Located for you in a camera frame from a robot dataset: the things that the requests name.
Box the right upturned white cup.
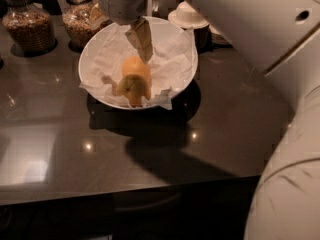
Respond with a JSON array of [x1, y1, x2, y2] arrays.
[[209, 25, 229, 46]]

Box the left upturned white cup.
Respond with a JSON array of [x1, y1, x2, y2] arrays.
[[168, 2, 209, 29]]

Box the glass cereal jar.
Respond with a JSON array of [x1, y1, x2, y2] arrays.
[[2, 0, 56, 54], [62, 0, 112, 51]]

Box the white bowl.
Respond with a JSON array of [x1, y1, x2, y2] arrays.
[[77, 15, 199, 111]]

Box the orange fruit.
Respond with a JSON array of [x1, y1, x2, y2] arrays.
[[122, 56, 151, 83]]

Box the left glass cereal jar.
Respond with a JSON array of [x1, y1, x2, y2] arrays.
[[2, 0, 56, 54]]

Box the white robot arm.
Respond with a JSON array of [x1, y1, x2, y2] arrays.
[[184, 0, 320, 240]]

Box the right glass cereal jar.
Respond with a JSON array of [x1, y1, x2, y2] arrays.
[[62, 0, 112, 51]]

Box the upturned white cup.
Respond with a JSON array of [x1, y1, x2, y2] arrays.
[[168, 2, 209, 29], [209, 25, 229, 46]]

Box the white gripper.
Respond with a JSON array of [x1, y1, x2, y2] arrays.
[[97, 0, 153, 63]]

